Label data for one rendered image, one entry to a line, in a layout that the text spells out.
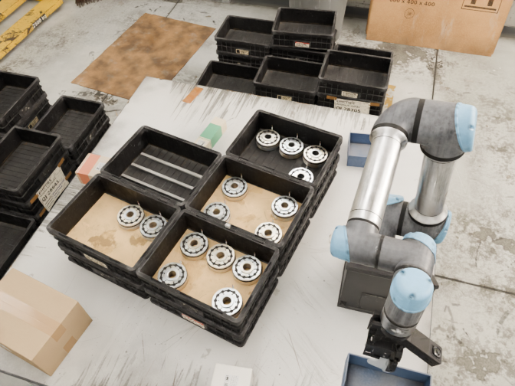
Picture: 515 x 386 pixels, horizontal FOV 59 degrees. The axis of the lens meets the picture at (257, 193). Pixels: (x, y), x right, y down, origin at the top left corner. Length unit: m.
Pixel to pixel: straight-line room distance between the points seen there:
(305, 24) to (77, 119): 1.64
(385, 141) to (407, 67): 2.79
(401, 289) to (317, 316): 0.82
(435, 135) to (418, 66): 2.78
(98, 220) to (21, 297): 0.38
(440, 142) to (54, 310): 1.30
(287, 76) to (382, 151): 2.01
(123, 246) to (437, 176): 1.11
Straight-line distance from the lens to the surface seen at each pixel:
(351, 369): 1.27
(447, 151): 1.25
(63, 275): 1.96
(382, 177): 1.11
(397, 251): 1.01
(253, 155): 1.97
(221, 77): 3.31
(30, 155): 2.78
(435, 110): 1.22
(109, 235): 1.83
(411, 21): 4.15
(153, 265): 1.66
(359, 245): 1.01
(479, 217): 3.03
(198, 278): 1.65
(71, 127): 3.02
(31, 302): 1.75
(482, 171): 3.28
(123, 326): 1.78
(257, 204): 1.80
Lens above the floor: 2.27
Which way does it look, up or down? 52 degrees down
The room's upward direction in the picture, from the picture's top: 3 degrees counter-clockwise
